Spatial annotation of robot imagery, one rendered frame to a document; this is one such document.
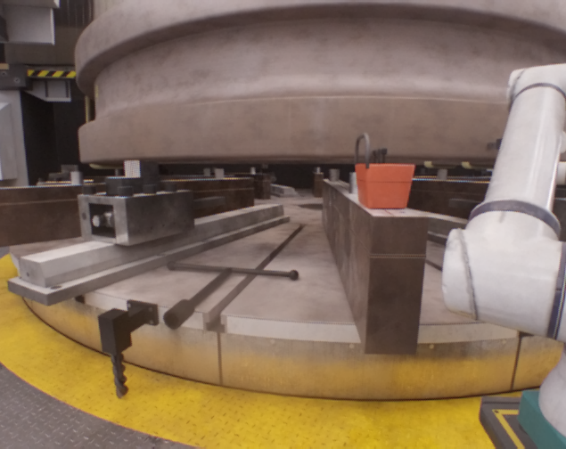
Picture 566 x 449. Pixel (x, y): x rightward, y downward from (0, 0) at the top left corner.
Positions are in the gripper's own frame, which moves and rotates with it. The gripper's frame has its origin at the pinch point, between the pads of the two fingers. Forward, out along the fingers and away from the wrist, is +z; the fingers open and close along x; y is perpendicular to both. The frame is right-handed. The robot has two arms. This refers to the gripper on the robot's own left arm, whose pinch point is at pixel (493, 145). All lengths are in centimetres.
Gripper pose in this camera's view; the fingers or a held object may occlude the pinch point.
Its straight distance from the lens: 181.7
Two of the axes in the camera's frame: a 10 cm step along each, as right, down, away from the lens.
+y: 0.0, -9.8, -1.8
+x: -9.8, 0.4, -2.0
